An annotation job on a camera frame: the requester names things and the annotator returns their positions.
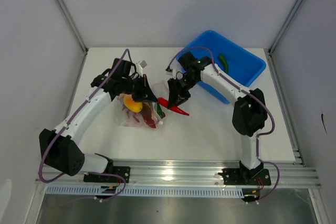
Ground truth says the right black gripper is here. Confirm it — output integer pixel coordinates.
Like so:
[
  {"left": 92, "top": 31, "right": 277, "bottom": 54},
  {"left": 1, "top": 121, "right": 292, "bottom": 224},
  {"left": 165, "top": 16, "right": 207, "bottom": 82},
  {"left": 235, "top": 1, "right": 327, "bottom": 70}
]
[{"left": 167, "top": 74, "right": 199, "bottom": 110}]

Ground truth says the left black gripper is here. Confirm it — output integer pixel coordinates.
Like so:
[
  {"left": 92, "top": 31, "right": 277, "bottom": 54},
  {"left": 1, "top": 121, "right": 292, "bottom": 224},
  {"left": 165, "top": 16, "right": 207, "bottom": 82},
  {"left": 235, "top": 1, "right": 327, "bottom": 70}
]
[{"left": 122, "top": 74, "right": 158, "bottom": 103}]

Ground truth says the red toy chili pepper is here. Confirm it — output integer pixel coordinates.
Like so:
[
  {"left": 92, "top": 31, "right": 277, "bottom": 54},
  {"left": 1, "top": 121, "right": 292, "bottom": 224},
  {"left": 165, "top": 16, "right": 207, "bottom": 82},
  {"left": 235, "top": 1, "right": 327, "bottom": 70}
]
[{"left": 157, "top": 97, "right": 190, "bottom": 116}]

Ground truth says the yellow orange toy fruit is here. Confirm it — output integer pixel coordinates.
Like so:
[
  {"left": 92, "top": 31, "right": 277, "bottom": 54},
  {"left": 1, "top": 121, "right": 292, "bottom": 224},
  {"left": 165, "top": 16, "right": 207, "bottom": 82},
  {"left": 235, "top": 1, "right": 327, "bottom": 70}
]
[{"left": 123, "top": 94, "right": 143, "bottom": 113}]

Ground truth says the clear zip top bag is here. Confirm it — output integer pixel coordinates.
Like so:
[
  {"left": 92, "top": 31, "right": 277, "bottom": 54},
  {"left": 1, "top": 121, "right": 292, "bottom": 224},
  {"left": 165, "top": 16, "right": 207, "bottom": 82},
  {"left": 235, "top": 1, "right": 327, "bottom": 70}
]
[{"left": 114, "top": 94, "right": 171, "bottom": 129}]

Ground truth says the green toy chili pepper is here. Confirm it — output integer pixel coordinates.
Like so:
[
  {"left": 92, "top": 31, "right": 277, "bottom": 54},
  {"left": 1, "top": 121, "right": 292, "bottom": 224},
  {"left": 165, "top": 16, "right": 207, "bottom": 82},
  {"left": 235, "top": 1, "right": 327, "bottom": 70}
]
[{"left": 218, "top": 54, "right": 229, "bottom": 73}]

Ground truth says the red toy lobster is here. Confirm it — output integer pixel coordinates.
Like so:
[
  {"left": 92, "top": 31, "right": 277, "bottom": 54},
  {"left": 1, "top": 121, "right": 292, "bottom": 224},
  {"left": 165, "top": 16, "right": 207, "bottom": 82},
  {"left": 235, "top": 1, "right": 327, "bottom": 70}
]
[{"left": 120, "top": 103, "right": 161, "bottom": 129}]

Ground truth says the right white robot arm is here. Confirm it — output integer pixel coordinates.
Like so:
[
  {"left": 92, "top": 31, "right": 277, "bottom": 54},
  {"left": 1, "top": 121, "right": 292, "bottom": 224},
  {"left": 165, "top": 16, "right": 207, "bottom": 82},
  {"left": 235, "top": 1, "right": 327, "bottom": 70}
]
[{"left": 167, "top": 51, "right": 268, "bottom": 184}]

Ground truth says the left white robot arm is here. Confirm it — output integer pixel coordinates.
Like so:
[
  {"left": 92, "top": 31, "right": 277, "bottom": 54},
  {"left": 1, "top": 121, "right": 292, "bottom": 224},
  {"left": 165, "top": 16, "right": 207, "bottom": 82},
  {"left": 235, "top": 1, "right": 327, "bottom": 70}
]
[{"left": 39, "top": 58, "right": 157, "bottom": 182}]

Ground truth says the blue plastic bin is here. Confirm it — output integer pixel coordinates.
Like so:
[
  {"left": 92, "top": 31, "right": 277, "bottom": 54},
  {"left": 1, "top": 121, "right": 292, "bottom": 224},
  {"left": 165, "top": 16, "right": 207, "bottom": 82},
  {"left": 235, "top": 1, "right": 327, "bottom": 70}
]
[{"left": 178, "top": 30, "right": 267, "bottom": 105}]

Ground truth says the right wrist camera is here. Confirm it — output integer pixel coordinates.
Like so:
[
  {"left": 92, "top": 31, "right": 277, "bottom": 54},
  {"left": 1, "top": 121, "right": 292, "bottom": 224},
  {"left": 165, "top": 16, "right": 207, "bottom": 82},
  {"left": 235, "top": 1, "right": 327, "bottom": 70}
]
[{"left": 165, "top": 67, "right": 183, "bottom": 80}]

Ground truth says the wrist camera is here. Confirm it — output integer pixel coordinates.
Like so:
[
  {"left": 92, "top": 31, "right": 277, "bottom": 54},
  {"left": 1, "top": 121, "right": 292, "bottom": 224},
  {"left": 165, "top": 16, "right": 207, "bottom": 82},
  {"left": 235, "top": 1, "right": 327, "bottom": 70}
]
[
  {"left": 165, "top": 67, "right": 183, "bottom": 80},
  {"left": 135, "top": 60, "right": 147, "bottom": 76}
]

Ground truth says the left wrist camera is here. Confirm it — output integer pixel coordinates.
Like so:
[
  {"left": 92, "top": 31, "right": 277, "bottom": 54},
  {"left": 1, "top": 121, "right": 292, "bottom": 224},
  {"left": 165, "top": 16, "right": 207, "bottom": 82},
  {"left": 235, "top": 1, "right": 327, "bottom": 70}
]
[{"left": 135, "top": 60, "right": 147, "bottom": 76}]

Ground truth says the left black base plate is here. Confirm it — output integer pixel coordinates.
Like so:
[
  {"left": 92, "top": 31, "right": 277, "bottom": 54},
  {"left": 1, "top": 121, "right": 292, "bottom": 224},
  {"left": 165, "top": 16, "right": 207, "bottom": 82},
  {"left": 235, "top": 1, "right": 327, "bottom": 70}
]
[{"left": 83, "top": 166, "right": 131, "bottom": 183}]

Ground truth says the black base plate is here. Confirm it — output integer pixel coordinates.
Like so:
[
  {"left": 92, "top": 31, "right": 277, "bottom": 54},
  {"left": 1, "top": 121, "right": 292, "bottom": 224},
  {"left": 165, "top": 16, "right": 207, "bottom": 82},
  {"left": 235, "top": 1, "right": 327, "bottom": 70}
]
[
  {"left": 83, "top": 166, "right": 131, "bottom": 183},
  {"left": 217, "top": 168, "right": 271, "bottom": 186}
]

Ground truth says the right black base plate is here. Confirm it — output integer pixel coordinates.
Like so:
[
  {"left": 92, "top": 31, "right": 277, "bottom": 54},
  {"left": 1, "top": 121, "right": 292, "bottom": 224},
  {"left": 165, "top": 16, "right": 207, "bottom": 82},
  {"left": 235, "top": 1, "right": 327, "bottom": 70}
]
[{"left": 217, "top": 168, "right": 271, "bottom": 186}]

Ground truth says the slotted cable duct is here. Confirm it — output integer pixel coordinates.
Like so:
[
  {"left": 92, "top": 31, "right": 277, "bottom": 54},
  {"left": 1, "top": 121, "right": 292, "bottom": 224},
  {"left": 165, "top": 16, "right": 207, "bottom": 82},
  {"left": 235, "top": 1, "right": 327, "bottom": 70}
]
[{"left": 46, "top": 185, "right": 244, "bottom": 198}]

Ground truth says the aluminium rail frame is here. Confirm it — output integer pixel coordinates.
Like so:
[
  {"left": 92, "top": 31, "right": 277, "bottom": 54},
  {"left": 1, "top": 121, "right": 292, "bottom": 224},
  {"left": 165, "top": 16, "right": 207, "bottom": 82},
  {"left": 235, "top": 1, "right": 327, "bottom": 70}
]
[{"left": 35, "top": 159, "right": 321, "bottom": 188}]

